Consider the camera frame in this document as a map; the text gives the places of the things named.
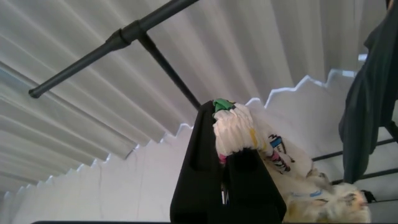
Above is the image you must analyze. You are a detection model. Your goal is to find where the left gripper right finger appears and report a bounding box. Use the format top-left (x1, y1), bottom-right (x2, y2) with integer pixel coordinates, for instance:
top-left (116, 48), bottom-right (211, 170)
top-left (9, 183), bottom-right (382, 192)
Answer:
top-left (223, 148), bottom-right (287, 222)

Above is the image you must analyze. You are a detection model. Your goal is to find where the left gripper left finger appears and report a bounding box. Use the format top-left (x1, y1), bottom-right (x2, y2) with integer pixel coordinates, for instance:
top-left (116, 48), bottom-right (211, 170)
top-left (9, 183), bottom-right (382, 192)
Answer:
top-left (170, 100), bottom-right (225, 222)

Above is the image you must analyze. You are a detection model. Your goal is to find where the cream printed garment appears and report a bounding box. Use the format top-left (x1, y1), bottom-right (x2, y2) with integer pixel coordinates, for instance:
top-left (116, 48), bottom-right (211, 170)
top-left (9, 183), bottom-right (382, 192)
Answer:
top-left (212, 98), bottom-right (373, 222)

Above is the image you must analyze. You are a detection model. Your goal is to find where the dark grey shirt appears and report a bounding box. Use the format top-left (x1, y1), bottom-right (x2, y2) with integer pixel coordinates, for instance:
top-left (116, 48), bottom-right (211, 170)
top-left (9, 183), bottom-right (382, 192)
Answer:
top-left (338, 0), bottom-right (398, 184)

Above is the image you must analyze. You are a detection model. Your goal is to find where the black clothes rack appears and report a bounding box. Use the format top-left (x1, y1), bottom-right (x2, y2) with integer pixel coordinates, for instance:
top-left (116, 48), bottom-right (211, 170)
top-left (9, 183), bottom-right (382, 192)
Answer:
top-left (28, 0), bottom-right (398, 185)

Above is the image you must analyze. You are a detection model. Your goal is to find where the white curtain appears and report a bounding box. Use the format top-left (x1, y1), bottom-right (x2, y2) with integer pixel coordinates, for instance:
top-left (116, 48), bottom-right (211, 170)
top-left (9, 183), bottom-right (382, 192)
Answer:
top-left (0, 0), bottom-right (389, 195)

